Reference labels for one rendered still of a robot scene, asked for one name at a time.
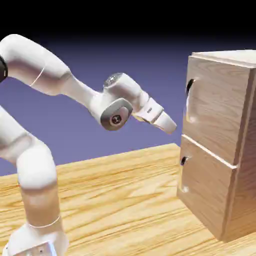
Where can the large light wood door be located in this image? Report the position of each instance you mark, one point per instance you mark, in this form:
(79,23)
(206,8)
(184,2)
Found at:
(216,112)

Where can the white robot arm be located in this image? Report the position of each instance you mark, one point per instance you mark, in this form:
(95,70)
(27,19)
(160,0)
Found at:
(40,68)

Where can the light wood cabinet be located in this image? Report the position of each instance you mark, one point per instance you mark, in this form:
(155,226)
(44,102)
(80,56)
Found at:
(246,160)

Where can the small light wood door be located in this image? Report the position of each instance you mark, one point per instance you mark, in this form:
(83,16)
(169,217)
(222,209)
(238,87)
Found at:
(206,184)

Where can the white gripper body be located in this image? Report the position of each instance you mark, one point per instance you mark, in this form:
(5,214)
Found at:
(165,120)

